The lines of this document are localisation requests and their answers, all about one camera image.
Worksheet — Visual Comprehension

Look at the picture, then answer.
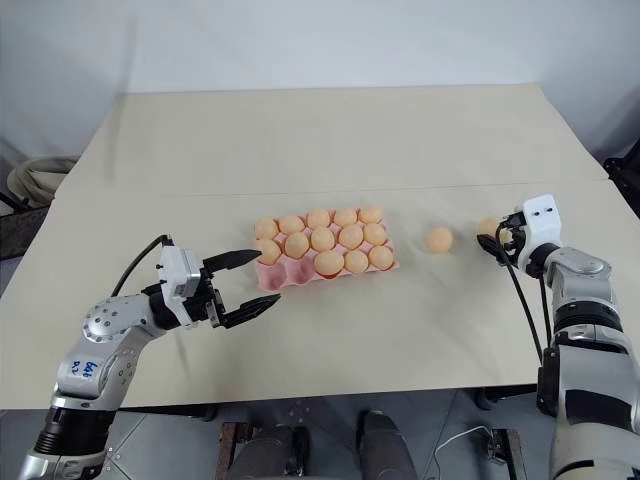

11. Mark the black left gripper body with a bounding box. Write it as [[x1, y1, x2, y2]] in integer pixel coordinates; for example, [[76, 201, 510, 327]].
[[183, 271, 226, 330]]

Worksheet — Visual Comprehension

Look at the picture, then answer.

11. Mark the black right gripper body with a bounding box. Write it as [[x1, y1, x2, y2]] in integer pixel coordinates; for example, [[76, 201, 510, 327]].
[[498, 211, 529, 266]]

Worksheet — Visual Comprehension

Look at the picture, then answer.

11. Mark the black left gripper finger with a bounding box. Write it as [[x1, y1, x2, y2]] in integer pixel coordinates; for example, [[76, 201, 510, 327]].
[[221, 293, 283, 330], [201, 248, 263, 277]]

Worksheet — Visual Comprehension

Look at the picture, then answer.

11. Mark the pink plastic egg tray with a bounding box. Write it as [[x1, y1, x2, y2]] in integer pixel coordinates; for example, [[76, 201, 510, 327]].
[[253, 211, 403, 293]]

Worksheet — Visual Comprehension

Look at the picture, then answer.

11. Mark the black equipment case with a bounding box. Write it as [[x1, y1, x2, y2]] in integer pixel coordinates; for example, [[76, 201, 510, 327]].
[[601, 155, 640, 222]]

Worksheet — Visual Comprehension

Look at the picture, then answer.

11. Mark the white handwritten label sticker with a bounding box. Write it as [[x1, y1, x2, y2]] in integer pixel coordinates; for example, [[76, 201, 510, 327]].
[[66, 356, 105, 387]]

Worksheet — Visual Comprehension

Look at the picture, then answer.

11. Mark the dark rounded shape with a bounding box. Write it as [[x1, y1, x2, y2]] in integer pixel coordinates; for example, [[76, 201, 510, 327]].
[[233, 423, 312, 480], [359, 409, 419, 480]]

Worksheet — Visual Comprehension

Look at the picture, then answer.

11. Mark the beige cloth bag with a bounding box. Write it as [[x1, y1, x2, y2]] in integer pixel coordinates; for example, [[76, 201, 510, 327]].
[[0, 155, 80, 217]]

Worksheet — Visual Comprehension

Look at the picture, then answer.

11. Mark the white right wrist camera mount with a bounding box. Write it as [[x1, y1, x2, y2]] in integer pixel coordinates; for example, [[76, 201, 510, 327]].
[[513, 193, 565, 275]]

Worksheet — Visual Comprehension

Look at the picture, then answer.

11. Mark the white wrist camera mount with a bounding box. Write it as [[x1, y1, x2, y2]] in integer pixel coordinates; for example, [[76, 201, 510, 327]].
[[513, 193, 565, 275], [154, 243, 204, 330]]

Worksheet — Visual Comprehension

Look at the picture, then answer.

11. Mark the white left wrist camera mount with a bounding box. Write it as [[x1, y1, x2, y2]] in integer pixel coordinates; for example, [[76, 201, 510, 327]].
[[154, 243, 204, 330]]

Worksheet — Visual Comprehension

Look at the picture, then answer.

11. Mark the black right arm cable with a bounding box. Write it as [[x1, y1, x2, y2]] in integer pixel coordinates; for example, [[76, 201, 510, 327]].
[[494, 222, 556, 366]]

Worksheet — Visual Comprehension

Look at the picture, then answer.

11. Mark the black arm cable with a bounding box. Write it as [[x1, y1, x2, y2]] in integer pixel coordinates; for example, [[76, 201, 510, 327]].
[[494, 222, 556, 366], [110, 233, 175, 299]]

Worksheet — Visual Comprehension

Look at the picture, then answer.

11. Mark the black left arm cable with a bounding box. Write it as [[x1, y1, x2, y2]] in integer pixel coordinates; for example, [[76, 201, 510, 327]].
[[110, 233, 175, 299]]

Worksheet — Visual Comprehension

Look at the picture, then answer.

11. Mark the rusty metal bracket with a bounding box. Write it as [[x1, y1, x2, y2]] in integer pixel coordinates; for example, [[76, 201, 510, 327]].
[[216, 421, 252, 480], [488, 426, 527, 480]]

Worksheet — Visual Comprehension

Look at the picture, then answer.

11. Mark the thin white cable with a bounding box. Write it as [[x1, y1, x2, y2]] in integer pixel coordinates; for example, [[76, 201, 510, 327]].
[[433, 424, 494, 469]]

